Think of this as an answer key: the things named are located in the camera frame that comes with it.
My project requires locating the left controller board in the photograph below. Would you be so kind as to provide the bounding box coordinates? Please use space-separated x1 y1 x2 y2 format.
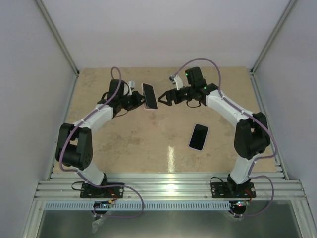
93 200 116 209

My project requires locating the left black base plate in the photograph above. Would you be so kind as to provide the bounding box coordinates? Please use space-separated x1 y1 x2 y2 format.
80 183 124 199

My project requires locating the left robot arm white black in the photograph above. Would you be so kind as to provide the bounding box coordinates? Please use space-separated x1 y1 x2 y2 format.
55 79 145 198

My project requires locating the aluminium rail frame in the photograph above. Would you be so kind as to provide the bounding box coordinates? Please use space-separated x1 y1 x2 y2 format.
20 71 310 238

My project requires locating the right controller board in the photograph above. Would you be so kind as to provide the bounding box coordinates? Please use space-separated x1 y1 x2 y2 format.
232 200 250 207

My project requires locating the left aluminium corner post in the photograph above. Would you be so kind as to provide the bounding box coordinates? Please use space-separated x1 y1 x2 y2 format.
34 0 79 77

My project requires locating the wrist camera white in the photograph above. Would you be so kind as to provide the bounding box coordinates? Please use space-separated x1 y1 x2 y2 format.
169 75 184 91
127 80 135 95

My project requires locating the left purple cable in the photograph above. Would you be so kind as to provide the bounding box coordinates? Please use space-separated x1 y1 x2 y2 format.
58 66 145 219

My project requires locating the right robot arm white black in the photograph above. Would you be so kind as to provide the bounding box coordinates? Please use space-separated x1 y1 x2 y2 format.
158 67 272 198

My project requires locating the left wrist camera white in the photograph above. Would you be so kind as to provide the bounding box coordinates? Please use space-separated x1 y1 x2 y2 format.
127 80 135 95

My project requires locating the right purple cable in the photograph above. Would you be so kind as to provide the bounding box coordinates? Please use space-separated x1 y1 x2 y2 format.
173 58 278 218

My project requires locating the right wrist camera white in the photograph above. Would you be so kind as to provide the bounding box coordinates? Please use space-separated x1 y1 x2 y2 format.
169 75 184 91

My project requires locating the controller board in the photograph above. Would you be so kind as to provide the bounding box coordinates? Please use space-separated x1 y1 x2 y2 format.
93 200 116 209
232 200 250 207

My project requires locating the aluminium corner post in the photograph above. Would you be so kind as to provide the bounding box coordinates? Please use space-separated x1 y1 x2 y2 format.
250 0 299 76
34 0 79 77

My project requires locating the black phone in lilac case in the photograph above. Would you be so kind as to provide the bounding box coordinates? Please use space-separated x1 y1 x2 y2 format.
189 124 209 151

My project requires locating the purple cable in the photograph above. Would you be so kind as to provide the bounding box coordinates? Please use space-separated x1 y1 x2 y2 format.
173 58 278 218
58 66 145 219

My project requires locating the right aluminium corner post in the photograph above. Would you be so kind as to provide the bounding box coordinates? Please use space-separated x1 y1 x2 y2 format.
250 0 299 76

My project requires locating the grey slotted cable duct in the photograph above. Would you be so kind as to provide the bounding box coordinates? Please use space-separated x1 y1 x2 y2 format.
44 201 231 211

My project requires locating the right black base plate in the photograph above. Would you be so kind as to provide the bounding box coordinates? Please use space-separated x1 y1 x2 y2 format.
211 182 257 199

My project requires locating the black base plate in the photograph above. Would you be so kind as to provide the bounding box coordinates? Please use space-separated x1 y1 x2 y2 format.
211 182 257 199
80 183 124 199

